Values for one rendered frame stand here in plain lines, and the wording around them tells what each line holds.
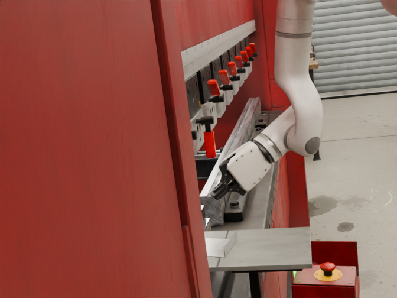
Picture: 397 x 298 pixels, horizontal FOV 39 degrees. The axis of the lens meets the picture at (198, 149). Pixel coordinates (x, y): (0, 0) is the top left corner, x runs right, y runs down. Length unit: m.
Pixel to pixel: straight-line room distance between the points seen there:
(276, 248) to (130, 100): 1.02
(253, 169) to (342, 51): 7.04
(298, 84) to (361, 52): 7.07
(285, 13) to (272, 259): 0.60
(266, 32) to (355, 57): 5.30
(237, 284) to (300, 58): 0.56
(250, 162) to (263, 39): 1.84
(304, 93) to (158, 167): 1.24
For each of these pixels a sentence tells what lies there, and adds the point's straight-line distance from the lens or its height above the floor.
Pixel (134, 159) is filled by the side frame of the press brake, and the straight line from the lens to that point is 0.15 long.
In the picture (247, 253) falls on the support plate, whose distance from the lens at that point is 1.15.
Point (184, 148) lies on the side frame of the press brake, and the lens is 0.20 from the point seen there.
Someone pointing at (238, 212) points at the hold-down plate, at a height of 0.90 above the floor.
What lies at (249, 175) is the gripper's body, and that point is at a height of 1.05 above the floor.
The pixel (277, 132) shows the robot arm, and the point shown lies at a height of 1.15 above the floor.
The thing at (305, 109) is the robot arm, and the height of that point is 1.22.
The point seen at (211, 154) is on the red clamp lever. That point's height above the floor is 1.16.
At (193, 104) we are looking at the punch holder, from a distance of 1.27.
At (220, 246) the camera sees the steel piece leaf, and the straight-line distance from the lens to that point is 1.18.
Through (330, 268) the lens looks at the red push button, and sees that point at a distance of 1.50.
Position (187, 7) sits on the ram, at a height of 1.49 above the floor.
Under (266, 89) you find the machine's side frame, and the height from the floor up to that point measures 1.00.
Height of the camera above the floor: 1.48
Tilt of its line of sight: 14 degrees down
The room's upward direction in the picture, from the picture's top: 7 degrees counter-clockwise
